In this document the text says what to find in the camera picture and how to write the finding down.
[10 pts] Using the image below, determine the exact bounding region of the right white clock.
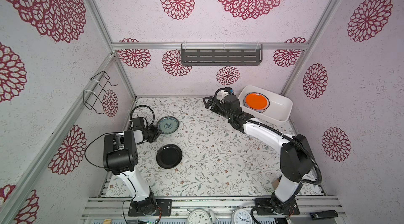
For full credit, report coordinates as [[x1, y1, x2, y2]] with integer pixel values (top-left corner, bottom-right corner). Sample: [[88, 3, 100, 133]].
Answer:
[[231, 208, 254, 224]]

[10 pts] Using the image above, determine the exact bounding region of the white clock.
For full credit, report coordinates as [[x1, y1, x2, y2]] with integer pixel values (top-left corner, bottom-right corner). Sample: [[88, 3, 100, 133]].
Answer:
[[231, 208, 254, 224], [186, 208, 213, 224]]

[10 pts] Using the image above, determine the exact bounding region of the black plastic plate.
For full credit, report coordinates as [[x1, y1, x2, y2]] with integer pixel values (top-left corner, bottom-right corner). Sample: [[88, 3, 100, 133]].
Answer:
[[156, 144, 183, 169]]

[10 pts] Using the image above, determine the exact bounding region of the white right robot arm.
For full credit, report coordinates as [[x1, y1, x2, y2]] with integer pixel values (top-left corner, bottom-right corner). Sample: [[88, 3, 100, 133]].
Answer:
[[203, 88, 323, 215]]

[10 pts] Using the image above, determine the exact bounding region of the grey wall shelf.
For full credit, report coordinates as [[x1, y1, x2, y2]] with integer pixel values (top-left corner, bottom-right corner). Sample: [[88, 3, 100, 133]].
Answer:
[[180, 44, 263, 66]]

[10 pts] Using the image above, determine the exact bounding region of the left white clock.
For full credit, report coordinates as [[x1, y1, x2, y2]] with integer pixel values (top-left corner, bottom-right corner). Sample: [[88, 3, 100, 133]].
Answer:
[[186, 208, 213, 224]]

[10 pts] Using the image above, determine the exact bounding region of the teal patterned plate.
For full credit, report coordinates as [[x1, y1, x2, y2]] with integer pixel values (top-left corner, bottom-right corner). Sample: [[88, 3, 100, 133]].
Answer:
[[157, 116, 180, 135]]

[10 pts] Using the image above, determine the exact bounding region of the black wire wall rack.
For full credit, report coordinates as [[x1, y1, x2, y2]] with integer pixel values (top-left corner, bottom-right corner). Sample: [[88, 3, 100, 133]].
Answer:
[[82, 71, 118, 117]]

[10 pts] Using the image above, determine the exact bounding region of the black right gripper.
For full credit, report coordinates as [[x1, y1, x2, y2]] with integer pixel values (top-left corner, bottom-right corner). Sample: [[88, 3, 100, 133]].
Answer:
[[205, 96, 234, 123]]

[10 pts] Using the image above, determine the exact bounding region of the black clip on rail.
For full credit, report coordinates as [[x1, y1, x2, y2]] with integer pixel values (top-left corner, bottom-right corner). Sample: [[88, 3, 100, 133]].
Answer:
[[310, 210, 339, 220]]

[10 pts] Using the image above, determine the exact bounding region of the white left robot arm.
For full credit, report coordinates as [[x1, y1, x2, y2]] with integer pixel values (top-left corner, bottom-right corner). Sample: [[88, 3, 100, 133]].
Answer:
[[103, 117, 158, 216]]

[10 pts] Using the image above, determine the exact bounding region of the white plastic bin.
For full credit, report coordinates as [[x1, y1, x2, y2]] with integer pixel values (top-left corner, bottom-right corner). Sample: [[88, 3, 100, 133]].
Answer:
[[238, 85, 293, 126]]

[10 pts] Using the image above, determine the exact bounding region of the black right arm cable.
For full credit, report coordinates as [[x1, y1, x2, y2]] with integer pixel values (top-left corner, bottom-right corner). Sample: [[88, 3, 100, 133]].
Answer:
[[213, 87, 323, 224]]

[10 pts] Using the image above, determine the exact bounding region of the orange plastic plate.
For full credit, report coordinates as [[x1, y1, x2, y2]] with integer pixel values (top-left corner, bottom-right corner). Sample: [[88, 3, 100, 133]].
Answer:
[[244, 92, 270, 112]]

